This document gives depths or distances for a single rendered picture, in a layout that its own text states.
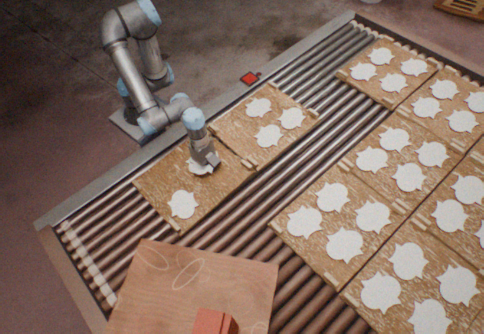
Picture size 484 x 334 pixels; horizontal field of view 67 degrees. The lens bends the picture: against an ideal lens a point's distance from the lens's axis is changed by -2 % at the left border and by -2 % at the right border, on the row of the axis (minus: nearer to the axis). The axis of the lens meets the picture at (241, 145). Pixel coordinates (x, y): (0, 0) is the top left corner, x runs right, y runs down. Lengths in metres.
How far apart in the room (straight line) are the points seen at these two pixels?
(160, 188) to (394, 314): 1.00
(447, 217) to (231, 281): 0.85
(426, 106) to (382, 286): 0.90
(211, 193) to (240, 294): 0.46
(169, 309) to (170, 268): 0.13
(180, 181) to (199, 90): 1.78
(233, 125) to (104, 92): 2.02
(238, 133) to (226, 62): 1.87
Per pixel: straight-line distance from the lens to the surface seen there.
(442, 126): 1.88
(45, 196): 3.09
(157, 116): 1.42
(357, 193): 1.56
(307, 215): 1.48
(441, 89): 2.03
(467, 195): 1.69
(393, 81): 2.00
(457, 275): 1.52
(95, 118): 3.39
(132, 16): 1.49
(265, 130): 1.70
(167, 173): 1.64
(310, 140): 1.71
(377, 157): 1.67
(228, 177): 1.58
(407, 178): 1.64
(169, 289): 1.32
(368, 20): 2.37
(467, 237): 1.61
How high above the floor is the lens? 2.27
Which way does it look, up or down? 53 degrees down
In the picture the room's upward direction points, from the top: 8 degrees counter-clockwise
